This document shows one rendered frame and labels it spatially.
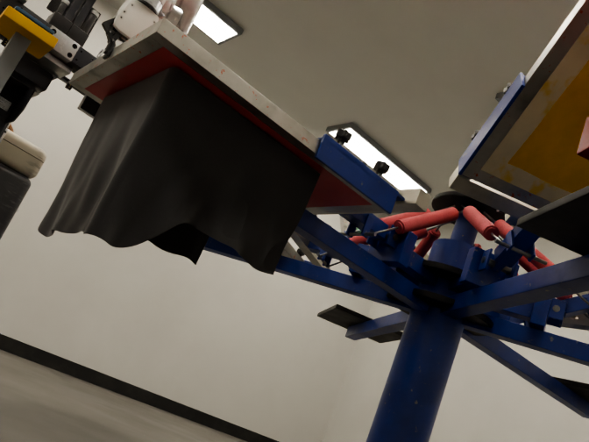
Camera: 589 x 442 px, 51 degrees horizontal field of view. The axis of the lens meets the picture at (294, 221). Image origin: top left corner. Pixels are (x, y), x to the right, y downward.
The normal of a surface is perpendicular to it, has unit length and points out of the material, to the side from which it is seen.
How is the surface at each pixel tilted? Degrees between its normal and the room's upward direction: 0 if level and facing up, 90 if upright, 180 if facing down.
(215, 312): 90
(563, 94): 148
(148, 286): 90
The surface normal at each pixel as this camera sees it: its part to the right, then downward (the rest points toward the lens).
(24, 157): 0.65, 0.02
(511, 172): -0.22, 0.62
